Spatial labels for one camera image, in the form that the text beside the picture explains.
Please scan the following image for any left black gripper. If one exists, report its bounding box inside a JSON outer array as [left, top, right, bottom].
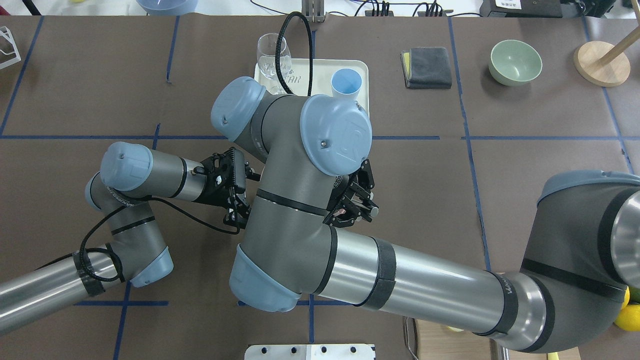
[[192, 146, 261, 230]]

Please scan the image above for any grey folded cloth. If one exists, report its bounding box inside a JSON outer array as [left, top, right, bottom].
[[400, 47, 453, 89]]

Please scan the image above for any green bowl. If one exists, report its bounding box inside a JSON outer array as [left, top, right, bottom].
[[488, 39, 543, 87]]

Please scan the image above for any blue plastic cup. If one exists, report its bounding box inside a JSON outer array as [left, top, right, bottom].
[[330, 68, 362, 101]]

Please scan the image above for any wooden cutting board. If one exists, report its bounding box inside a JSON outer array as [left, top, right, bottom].
[[403, 316, 581, 360]]

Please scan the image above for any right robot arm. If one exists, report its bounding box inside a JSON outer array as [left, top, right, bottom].
[[211, 76, 639, 353]]

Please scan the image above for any clear wine glass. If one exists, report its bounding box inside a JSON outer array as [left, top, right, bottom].
[[256, 33, 292, 95]]

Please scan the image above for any wooden stand base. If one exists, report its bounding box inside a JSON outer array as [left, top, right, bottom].
[[573, 27, 640, 87]]

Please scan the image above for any blue bowl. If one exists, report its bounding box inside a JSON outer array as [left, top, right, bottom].
[[135, 0, 199, 16]]

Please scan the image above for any white wire cup rack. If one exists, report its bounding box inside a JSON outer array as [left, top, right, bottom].
[[0, 26, 22, 69]]

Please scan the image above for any steel muddler black cap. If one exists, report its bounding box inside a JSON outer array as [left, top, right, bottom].
[[489, 339, 510, 360]]

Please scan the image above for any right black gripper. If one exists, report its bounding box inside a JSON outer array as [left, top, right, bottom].
[[324, 158, 379, 228]]

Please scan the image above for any cream bear tray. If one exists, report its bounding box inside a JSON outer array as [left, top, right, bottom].
[[282, 58, 370, 114]]

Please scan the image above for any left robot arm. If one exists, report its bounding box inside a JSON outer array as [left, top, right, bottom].
[[0, 141, 261, 335]]

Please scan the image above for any whole yellow lemon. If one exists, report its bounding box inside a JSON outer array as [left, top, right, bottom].
[[621, 286, 630, 310]]

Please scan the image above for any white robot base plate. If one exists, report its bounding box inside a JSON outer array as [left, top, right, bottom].
[[244, 343, 377, 360]]

